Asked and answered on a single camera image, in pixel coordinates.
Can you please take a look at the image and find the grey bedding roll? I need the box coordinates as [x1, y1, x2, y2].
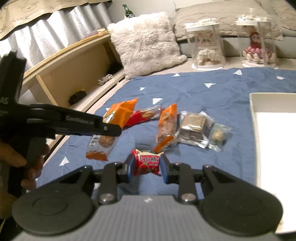
[178, 28, 296, 59]

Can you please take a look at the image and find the white shallow box tray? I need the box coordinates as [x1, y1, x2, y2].
[249, 92, 295, 234]

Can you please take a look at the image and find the red cookie packet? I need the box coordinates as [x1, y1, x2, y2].
[125, 105, 164, 128]

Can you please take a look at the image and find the wooden bedside shelf left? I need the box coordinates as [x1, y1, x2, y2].
[19, 29, 125, 113]

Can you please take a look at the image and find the pink doll in clear case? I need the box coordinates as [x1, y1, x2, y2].
[235, 8, 278, 69]

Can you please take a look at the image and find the left hand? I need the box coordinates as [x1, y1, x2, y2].
[0, 141, 50, 220]

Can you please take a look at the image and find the red strawberry snack packet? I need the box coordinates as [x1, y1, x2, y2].
[132, 149, 163, 176]

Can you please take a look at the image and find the fluffy white pillow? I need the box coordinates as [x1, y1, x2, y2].
[107, 11, 187, 79]

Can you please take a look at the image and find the clear green candy packet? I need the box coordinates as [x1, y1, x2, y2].
[208, 123, 232, 152]

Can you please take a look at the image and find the beige textured pillow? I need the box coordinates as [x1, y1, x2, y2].
[173, 1, 284, 41]

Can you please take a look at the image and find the green glass bottle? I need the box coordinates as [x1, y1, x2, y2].
[122, 4, 135, 19]

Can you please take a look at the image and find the orange snack packet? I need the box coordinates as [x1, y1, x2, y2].
[154, 103, 178, 153]

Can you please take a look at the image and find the cream doll in clear case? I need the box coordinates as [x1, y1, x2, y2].
[184, 18, 226, 71]

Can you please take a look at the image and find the grey pleated curtain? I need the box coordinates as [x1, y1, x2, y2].
[1, 3, 113, 70]

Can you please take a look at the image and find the blue quilted mat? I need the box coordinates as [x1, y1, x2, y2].
[37, 68, 295, 196]

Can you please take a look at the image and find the orange clear cookie packet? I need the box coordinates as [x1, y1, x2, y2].
[86, 98, 138, 161]

